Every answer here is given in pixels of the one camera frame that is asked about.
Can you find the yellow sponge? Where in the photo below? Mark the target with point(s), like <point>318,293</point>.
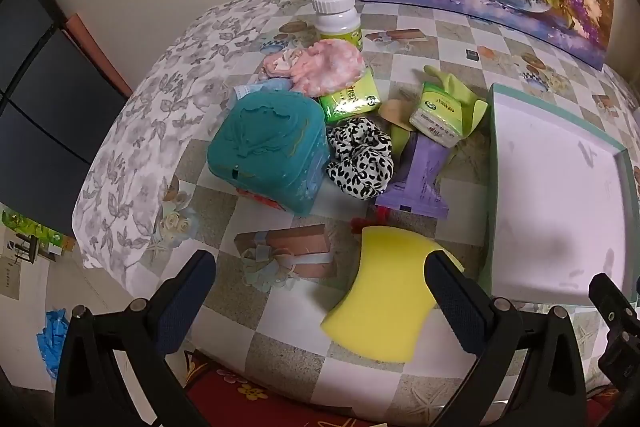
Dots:
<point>385,287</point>

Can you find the blue gloves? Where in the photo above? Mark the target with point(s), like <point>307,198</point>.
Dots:
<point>50,337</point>

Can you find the green white tissue pack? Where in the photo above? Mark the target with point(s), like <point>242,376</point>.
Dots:
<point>435,109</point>

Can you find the pink fluffy cloth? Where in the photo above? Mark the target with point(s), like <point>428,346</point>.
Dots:
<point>327,67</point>

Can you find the yellow-green rubber glove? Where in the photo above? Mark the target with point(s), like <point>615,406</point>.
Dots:
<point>472,112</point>

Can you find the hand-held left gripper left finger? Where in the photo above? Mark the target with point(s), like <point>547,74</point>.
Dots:
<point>185,302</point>

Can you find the pink white patterned cloth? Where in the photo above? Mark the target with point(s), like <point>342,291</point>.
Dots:
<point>277,62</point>

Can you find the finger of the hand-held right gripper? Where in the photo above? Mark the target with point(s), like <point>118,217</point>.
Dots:
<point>612,302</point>

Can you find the purple wipes packet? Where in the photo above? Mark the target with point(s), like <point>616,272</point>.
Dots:
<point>417,177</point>

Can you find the dark cabinet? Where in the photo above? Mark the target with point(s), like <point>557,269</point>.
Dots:
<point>40,107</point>

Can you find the light blue cloth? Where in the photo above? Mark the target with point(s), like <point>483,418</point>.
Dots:
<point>265,86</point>

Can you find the teal plastic container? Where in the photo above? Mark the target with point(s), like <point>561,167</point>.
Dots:
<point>265,147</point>

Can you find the white pill bottle green label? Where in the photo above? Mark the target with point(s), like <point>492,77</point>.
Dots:
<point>335,19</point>

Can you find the white tray green rim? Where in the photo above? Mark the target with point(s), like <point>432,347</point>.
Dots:
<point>550,187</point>

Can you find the leopard print scrunchie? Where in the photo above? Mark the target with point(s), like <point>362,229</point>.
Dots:
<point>357,157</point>

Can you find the beige makeup puff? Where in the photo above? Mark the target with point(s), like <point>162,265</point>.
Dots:
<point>395,112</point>

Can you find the red floral cushion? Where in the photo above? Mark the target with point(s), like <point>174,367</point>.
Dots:
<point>235,387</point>

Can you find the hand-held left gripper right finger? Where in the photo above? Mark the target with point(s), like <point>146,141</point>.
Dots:
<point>450,302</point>

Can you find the checkered printed tablecloth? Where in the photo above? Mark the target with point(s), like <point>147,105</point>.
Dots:
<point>300,347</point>

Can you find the grey floral tablecloth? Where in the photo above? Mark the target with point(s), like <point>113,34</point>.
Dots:
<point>150,107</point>

